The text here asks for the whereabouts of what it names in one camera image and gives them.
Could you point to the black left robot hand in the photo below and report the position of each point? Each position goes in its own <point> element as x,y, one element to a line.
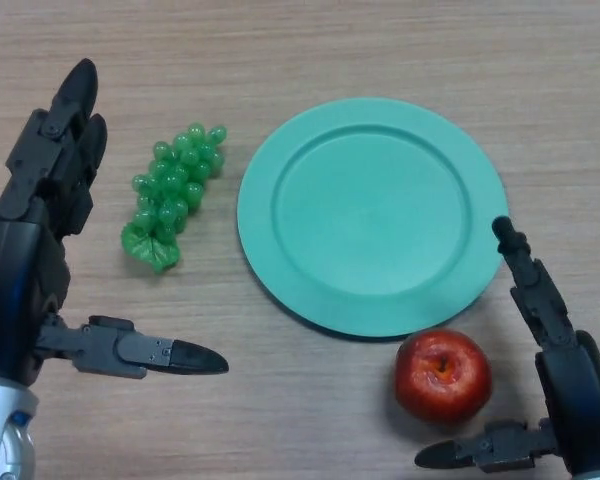
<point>20,280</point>

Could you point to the red apple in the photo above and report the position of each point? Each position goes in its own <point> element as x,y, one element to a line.
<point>442,376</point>

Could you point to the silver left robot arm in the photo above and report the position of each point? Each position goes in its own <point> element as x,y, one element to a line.
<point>2,430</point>

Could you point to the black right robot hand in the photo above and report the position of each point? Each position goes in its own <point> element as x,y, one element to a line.
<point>565,370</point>

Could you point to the green grape bunch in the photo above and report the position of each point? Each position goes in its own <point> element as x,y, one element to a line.
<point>177,195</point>

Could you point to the green plate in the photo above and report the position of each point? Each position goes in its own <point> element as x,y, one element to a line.
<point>372,217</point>

